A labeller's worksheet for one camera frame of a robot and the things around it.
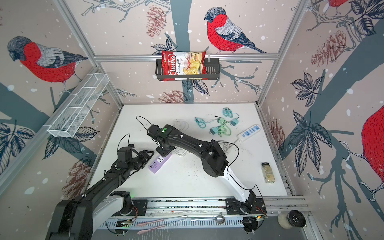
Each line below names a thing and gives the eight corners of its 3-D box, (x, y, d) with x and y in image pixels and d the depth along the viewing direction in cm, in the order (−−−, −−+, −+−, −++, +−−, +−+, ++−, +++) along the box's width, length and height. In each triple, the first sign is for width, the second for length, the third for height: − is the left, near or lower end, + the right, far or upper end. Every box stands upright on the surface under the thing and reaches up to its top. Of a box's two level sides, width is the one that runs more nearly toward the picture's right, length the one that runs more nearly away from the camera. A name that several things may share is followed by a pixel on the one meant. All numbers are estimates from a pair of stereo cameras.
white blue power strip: (240, 142, 100) (241, 140, 98) (235, 137, 102) (236, 135, 100) (261, 129, 107) (262, 127, 105) (256, 125, 109) (257, 122, 107)
